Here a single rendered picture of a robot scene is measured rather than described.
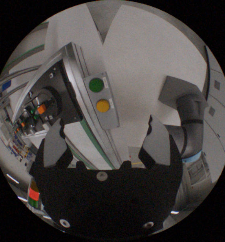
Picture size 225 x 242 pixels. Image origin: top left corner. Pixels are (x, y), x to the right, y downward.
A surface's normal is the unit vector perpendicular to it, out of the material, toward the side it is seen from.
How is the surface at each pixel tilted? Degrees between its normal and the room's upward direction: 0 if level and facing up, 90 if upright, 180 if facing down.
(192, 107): 55
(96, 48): 0
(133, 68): 0
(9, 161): 90
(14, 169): 90
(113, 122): 0
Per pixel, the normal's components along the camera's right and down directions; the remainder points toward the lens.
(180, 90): -0.97, -0.20
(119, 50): -0.03, 0.58
